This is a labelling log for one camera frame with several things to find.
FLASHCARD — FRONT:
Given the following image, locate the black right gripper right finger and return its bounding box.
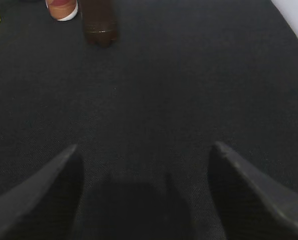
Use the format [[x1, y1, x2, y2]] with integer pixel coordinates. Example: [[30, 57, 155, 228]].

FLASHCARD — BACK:
[[208, 142, 298, 240]]

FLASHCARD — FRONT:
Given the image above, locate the cola bottle red label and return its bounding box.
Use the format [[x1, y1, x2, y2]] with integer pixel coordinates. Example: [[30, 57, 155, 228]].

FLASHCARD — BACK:
[[79, 0, 118, 48]]

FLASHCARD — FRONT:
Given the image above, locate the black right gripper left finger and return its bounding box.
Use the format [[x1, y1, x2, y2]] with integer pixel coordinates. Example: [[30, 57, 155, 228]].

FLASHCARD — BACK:
[[0, 145, 84, 240]]

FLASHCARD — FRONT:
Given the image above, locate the Nescafe coffee bottle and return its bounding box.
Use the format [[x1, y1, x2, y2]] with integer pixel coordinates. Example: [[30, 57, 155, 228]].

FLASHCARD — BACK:
[[45, 0, 78, 22]]

